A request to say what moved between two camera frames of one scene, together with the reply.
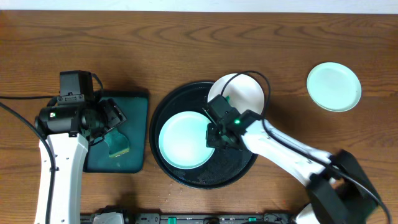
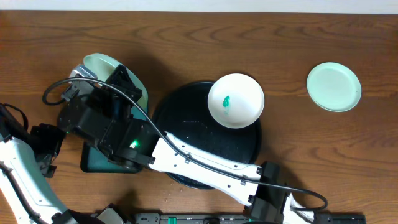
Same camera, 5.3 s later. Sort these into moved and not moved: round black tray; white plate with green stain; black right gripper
Moved: black right gripper
Not moved: white plate with green stain; round black tray
